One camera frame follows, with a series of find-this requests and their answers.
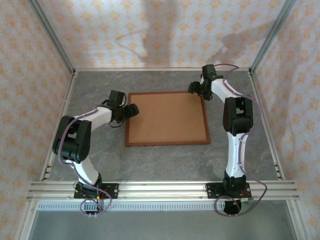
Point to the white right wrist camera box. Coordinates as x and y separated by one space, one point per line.
201 80

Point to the aluminium side rail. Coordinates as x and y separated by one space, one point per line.
255 90
69 90

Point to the brown wooden picture frame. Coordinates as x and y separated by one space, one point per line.
167 144

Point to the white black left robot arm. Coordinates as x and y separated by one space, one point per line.
72 145

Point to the aluminium lower strut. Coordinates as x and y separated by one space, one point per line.
25 220
296 220

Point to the aluminium cross rail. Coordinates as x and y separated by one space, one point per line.
162 69

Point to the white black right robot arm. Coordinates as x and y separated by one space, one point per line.
237 117

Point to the orange patterned white curtain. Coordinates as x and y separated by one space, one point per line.
187 32
22 100
300 100

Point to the aluminium corner post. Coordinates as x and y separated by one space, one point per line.
270 37
53 37

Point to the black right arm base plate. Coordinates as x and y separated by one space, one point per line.
211 191

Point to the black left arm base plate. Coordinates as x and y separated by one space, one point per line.
113 191

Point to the aluminium mounting beam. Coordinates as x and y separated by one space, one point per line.
162 190

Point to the small circuit board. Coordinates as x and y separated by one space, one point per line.
247 200

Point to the grey metal panel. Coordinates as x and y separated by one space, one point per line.
162 225

